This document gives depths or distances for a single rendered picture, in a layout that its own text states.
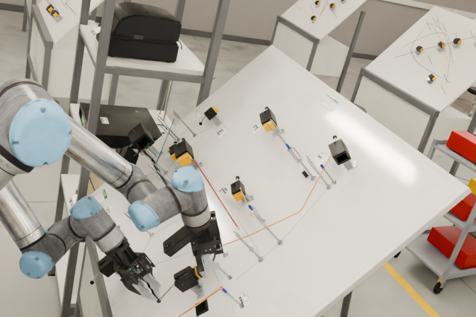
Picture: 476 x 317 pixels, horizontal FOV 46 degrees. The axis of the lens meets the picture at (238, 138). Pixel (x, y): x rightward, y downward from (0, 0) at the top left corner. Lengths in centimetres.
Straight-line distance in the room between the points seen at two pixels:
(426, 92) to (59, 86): 334
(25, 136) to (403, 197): 94
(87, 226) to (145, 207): 25
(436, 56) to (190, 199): 478
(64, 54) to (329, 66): 387
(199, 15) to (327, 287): 831
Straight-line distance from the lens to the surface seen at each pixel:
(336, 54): 741
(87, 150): 132
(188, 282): 161
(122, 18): 228
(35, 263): 148
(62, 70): 467
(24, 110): 108
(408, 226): 145
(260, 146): 191
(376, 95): 598
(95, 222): 154
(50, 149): 110
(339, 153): 157
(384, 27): 1146
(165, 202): 134
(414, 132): 555
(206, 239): 149
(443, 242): 440
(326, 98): 191
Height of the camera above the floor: 212
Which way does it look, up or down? 22 degrees down
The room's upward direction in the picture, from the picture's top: 14 degrees clockwise
